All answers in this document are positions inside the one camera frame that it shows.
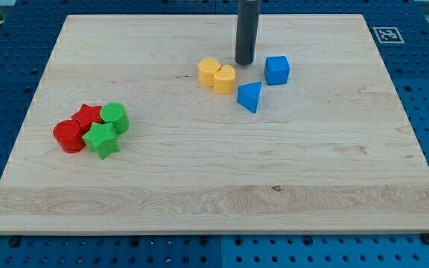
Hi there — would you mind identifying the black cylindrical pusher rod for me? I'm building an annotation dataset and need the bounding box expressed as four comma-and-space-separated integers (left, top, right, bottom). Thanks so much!
235, 0, 260, 66

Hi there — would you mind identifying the blue cube block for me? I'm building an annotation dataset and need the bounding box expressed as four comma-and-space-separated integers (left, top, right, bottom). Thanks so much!
264, 55, 290, 86

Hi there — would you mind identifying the yellow hexagon block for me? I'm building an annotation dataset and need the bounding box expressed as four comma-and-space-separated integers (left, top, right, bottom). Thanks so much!
197, 57, 221, 87

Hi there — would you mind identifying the yellow heart block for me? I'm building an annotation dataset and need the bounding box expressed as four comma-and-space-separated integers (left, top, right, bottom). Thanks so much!
213, 65, 236, 95

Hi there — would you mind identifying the blue triangular prism block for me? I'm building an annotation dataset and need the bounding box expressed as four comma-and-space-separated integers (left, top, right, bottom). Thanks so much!
237, 82, 262, 114

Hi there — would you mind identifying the white fiducial marker tag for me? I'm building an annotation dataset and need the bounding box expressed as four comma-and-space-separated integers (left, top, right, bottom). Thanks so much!
372, 26, 404, 44

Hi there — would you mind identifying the light wooden board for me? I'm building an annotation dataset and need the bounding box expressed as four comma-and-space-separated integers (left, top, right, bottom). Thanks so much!
0, 14, 429, 235

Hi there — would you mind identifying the green cylinder block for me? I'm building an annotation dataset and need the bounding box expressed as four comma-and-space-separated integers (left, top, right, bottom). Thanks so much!
100, 102, 130, 135

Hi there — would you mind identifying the red star block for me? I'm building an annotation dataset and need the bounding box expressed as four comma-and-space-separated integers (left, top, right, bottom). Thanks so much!
71, 103, 103, 133

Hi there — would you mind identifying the green star block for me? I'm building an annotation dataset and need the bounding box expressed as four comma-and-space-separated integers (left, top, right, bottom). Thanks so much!
83, 122, 120, 160

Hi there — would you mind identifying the red cylinder block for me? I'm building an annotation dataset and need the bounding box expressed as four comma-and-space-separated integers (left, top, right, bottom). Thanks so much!
53, 119, 85, 153

